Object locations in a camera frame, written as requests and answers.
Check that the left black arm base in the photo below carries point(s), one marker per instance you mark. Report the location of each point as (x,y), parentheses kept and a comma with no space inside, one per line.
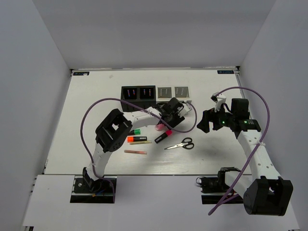
(89,191)

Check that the orange translucent pen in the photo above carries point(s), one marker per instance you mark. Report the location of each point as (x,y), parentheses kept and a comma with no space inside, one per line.
(135,152)

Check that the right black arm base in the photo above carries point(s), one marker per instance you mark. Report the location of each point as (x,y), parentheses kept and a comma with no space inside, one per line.
(214,187)

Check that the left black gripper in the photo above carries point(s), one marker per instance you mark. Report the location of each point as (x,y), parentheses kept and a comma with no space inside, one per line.
(178,120)

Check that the white double pen holder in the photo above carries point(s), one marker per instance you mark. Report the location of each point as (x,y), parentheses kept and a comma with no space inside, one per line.
(165,94)

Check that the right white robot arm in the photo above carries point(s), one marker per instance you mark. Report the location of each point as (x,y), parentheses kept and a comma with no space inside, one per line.
(265,192)

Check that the black double pen holder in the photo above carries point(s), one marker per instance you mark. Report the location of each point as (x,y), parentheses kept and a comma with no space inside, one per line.
(141,96)

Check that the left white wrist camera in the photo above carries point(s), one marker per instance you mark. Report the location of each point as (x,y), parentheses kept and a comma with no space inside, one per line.
(186,108)

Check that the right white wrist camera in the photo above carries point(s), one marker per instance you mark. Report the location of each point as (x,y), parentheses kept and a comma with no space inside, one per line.
(219,99)

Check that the pink cap black highlighter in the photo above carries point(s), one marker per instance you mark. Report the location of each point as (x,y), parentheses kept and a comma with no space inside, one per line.
(163,136)

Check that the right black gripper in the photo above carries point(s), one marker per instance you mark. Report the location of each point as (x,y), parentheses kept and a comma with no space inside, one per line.
(208,116)

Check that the yellow translucent pen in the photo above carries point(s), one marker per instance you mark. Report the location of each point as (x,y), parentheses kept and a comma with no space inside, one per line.
(140,142)

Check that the left blue table label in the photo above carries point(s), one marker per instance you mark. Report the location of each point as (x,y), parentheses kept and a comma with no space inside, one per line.
(81,73)

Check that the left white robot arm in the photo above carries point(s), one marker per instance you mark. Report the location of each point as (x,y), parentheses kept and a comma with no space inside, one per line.
(114,129)

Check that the orange cap black highlighter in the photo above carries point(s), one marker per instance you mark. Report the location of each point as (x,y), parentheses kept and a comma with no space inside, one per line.
(136,138)

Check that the black handled scissors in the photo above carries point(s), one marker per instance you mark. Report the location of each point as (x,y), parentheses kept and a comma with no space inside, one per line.
(186,143)

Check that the right blue table label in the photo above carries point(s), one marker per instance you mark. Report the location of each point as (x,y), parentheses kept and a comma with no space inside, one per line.
(222,72)

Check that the green cap black highlighter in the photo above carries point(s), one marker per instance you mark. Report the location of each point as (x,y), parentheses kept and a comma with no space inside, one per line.
(134,132)

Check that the blue table label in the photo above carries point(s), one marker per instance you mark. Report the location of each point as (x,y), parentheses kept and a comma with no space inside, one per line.
(81,73)
(222,72)

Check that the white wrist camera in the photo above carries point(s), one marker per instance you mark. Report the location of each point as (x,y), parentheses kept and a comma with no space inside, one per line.
(186,108)
(219,99)

